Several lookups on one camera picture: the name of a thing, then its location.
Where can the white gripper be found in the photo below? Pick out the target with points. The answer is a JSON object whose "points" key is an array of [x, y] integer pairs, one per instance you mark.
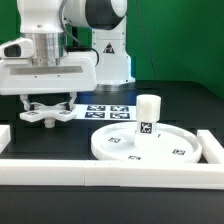
{"points": [[18, 75]]}

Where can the white cross-shaped table base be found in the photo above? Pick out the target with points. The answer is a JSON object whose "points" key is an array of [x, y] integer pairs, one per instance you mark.
{"points": [[49, 114]]}

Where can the white round table top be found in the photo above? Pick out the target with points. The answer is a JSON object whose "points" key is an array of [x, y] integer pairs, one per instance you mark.
{"points": [[168, 144]]}

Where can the white sheet with fiducial markers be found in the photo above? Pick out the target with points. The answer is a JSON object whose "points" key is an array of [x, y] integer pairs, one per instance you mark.
{"points": [[105, 112]]}

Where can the white left fence block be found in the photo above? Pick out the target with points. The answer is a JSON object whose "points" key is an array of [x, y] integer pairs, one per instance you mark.
{"points": [[5, 137]]}

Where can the white front fence bar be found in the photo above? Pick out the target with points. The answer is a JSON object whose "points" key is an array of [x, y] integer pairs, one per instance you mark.
{"points": [[110, 173]]}

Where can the white fence bar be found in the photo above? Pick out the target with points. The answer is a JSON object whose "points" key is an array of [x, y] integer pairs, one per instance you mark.
{"points": [[212, 150], [110, 173]]}

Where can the white right fence bar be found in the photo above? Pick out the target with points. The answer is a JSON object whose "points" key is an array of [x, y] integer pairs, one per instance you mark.
{"points": [[212, 150]]}

